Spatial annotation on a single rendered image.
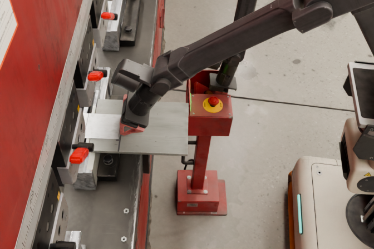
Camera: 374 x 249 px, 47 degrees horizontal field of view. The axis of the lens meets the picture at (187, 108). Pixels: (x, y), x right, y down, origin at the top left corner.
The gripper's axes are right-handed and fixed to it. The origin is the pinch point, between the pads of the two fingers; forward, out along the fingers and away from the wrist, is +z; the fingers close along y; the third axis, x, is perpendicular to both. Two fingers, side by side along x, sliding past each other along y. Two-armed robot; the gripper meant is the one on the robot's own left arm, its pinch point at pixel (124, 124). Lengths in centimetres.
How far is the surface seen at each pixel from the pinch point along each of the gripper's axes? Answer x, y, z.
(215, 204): 73, -24, 68
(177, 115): 13.5, -5.6, -4.8
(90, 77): -16.9, 10.4, -24.6
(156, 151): 9.0, 7.0, -2.6
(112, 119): -2.6, -2.7, 3.1
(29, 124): -26, 35, -38
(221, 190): 80, -37, 73
